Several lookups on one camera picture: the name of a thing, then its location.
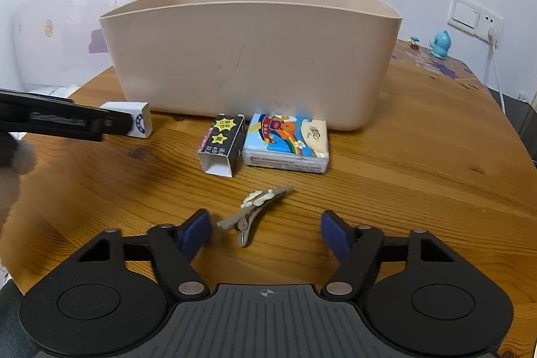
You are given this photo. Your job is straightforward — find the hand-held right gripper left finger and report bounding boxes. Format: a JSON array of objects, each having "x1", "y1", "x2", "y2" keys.
[{"x1": 54, "y1": 209, "x2": 212, "y2": 300}]

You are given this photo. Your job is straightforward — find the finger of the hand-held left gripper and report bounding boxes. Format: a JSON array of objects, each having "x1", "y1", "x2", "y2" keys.
[{"x1": 0, "y1": 89, "x2": 136, "y2": 143}]

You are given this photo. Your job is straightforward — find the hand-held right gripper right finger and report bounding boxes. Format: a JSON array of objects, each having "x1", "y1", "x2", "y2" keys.
[{"x1": 321, "y1": 210, "x2": 480, "y2": 300}]

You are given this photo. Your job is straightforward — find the beige hair clip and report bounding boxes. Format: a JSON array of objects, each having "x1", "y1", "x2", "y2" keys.
[{"x1": 216, "y1": 184, "x2": 295, "y2": 247}]

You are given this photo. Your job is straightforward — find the white box with blue print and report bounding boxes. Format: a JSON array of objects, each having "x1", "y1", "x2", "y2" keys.
[{"x1": 99, "y1": 101, "x2": 152, "y2": 139}]

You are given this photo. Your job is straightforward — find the beige plastic storage bin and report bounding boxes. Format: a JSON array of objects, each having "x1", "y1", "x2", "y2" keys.
[{"x1": 99, "y1": 0, "x2": 402, "y2": 131}]

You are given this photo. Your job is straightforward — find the white paper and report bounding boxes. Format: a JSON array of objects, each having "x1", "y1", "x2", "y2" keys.
[{"x1": 25, "y1": 85, "x2": 81, "y2": 99}]

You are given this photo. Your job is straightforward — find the black box with yellow stars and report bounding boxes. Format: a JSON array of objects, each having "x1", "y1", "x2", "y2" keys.
[{"x1": 196, "y1": 113, "x2": 246, "y2": 178}]

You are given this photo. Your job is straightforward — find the pink panel board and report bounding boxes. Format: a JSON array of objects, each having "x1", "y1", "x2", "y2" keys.
[{"x1": 10, "y1": 0, "x2": 172, "y2": 91}]

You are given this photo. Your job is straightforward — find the cartoon print tissue pack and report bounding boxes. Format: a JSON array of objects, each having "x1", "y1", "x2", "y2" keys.
[{"x1": 242, "y1": 112, "x2": 330, "y2": 174}]

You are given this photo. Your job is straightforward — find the purple flower printed mat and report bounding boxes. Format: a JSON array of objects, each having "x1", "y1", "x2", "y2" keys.
[{"x1": 392, "y1": 39, "x2": 489, "y2": 91}]

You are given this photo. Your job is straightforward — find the dark cloth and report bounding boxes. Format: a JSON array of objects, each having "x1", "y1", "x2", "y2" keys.
[{"x1": 0, "y1": 274, "x2": 39, "y2": 358}]

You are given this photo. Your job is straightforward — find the blue toy figure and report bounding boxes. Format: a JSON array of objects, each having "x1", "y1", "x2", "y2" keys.
[{"x1": 429, "y1": 31, "x2": 452, "y2": 59}]

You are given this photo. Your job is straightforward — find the black furniture edge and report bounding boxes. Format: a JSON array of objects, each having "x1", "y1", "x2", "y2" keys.
[{"x1": 501, "y1": 93, "x2": 537, "y2": 163}]

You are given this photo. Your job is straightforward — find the white plug and cable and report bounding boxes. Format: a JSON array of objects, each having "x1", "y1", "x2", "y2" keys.
[{"x1": 487, "y1": 27, "x2": 509, "y2": 112}]

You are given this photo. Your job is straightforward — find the white wall switch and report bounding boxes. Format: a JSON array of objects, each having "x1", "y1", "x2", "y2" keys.
[{"x1": 447, "y1": 0, "x2": 483, "y2": 35}]

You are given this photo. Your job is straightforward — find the white wall socket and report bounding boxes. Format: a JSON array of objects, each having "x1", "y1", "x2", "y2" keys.
[{"x1": 476, "y1": 8, "x2": 503, "y2": 43}]

